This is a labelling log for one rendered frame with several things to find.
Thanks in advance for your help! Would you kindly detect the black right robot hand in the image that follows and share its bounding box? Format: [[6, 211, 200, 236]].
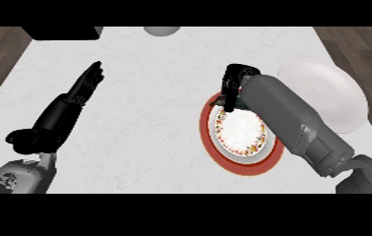
[[222, 63, 263, 113]]

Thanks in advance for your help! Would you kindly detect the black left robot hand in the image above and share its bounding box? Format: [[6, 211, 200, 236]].
[[5, 61, 107, 156]]

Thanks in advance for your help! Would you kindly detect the red-rimmed floral plate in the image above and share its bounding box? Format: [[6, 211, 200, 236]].
[[198, 91, 287, 178]]

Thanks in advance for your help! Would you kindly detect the plain white plate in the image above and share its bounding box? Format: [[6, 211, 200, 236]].
[[277, 57, 371, 135]]

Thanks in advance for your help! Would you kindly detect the grey round object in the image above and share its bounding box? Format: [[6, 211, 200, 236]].
[[142, 26, 182, 37]]

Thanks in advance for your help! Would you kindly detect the black appliance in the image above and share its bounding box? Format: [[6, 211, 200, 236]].
[[21, 26, 105, 41]]

